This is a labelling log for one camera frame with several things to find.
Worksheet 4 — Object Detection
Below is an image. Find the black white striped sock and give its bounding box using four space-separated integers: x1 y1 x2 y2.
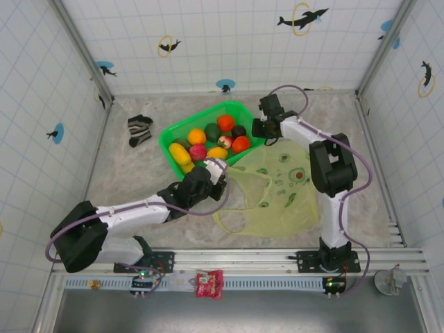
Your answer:
127 114 154 148

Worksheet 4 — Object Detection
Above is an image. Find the large black dolphin sticker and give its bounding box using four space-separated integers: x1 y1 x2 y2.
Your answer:
276 2 330 37

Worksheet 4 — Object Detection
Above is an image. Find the yellow avocado-print plastic bag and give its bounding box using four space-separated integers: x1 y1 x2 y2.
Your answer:
212 144 320 239

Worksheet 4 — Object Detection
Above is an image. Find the pink red fake apple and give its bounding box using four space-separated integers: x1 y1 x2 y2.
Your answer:
189 144 208 161

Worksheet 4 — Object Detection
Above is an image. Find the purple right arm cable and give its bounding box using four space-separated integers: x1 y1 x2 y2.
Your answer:
268 84 372 298

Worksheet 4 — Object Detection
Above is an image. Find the small black dolphin sticker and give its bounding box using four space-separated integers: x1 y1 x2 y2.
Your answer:
157 33 182 58

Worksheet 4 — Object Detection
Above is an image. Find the olive green fake avocado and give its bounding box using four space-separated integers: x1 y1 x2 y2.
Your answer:
203 123 223 142

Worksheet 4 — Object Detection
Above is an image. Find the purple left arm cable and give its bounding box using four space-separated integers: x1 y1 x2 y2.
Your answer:
46 157 232 298

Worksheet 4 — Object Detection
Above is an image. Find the yellow fake mango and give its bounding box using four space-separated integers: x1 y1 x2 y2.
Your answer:
168 142 196 174

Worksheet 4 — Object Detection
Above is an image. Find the red-orange fake tomato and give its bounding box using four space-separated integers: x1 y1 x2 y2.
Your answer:
216 114 236 133
231 135 252 155

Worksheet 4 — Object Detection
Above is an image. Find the blue patch fish sticker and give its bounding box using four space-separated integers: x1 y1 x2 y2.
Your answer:
46 123 66 144
215 78 236 94

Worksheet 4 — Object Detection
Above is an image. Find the small circuit board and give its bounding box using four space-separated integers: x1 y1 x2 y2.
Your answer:
322 275 348 296
130 268 155 296

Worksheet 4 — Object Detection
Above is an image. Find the red snack packet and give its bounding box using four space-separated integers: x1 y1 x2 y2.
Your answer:
194 269 225 300

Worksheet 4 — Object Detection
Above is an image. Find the clear suction cup mount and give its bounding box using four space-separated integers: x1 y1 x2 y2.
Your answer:
373 264 409 296

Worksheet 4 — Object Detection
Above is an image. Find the slotted grey cable duct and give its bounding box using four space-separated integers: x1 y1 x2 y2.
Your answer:
64 277 329 291

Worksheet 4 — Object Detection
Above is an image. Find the aluminium extrusion rail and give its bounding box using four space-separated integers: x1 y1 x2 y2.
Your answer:
51 246 429 278

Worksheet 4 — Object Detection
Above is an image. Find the blue patch corner sticker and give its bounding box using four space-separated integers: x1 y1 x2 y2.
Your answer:
377 19 402 50

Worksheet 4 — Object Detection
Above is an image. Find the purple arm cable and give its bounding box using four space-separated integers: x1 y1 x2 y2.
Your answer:
46 157 232 298
268 84 372 298

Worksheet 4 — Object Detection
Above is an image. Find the aluminium corner post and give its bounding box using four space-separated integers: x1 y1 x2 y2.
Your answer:
354 0 417 100
51 0 115 107

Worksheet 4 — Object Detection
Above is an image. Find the yellow ring fish sticker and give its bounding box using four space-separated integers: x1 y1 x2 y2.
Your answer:
93 86 107 111

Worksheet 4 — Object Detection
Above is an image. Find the blue patch shark sticker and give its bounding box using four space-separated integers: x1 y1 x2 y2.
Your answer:
95 60 118 78

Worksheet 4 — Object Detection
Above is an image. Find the yellow ring dolphin sticker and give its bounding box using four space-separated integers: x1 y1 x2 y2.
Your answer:
417 60 436 99

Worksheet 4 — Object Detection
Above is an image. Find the green plastic basket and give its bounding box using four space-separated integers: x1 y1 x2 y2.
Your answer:
158 99 261 181

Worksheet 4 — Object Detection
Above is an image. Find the fake orange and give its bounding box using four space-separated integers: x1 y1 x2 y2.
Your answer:
187 128 207 146

